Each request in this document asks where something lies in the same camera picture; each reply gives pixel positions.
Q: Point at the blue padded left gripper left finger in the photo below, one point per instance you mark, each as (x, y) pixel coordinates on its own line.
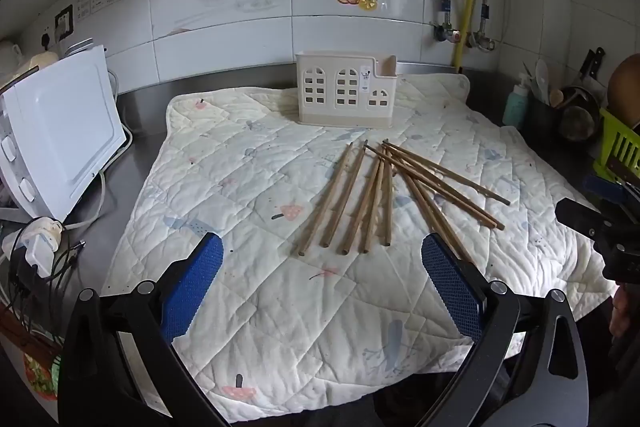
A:
(96, 386)

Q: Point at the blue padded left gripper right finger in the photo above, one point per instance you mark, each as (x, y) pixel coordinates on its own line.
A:
(526, 366)

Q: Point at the brown wooden chopstick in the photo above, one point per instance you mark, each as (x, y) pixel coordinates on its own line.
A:
(373, 211)
(329, 234)
(324, 203)
(361, 209)
(388, 204)
(445, 191)
(432, 186)
(425, 206)
(440, 216)
(447, 172)

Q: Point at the green plastic basket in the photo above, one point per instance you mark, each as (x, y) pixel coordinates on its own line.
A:
(620, 142)

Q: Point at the black utensil pot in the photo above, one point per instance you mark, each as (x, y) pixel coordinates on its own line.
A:
(571, 117)

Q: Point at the teal soap bottle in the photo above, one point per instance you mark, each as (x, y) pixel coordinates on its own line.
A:
(517, 102)

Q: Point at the white quilted patterned mat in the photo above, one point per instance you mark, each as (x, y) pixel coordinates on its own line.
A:
(278, 334)

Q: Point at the white microwave oven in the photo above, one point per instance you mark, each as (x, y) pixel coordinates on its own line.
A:
(59, 129)

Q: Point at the beige plastic utensil holder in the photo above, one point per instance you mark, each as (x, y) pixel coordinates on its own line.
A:
(346, 89)

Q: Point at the black wall socket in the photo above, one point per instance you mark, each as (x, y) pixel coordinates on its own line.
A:
(64, 23)

